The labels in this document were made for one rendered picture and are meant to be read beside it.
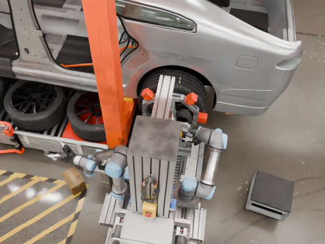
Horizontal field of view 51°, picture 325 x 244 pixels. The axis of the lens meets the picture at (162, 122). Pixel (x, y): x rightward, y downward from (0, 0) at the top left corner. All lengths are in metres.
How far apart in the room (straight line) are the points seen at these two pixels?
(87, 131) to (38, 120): 0.55
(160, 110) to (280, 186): 2.14
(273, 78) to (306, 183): 1.55
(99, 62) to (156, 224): 1.20
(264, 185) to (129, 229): 1.74
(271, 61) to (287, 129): 1.73
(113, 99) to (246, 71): 1.18
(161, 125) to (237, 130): 2.64
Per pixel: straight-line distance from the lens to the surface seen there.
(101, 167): 3.42
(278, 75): 3.15
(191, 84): 3.21
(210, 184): 2.74
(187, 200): 2.89
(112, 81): 2.63
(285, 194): 3.72
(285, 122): 4.64
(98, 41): 2.37
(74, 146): 3.81
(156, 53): 3.05
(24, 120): 3.93
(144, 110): 3.33
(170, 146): 1.74
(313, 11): 6.53
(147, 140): 1.76
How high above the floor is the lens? 3.51
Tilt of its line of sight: 55 degrees down
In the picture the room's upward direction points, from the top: 4 degrees clockwise
